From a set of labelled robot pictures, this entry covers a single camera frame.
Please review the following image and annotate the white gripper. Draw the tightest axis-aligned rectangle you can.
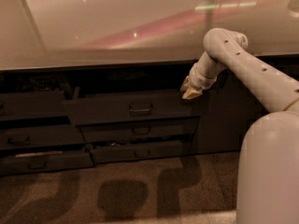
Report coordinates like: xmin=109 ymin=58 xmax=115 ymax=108
xmin=179 ymin=63 xmax=217 ymax=100

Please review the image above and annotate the dark drawer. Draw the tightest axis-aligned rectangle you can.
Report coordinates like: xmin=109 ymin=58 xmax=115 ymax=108
xmin=0 ymin=150 xmax=93 ymax=175
xmin=80 ymin=118 xmax=199 ymax=143
xmin=64 ymin=90 xmax=200 ymax=125
xmin=0 ymin=125 xmax=84 ymax=150
xmin=91 ymin=140 xmax=191 ymax=163
xmin=0 ymin=91 xmax=66 ymax=121

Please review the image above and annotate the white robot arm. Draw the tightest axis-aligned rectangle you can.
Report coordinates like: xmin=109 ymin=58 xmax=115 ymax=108
xmin=180 ymin=28 xmax=299 ymax=224

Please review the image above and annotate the glossy beige countertop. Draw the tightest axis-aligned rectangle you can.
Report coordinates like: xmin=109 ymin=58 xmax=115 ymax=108
xmin=0 ymin=0 xmax=299 ymax=71

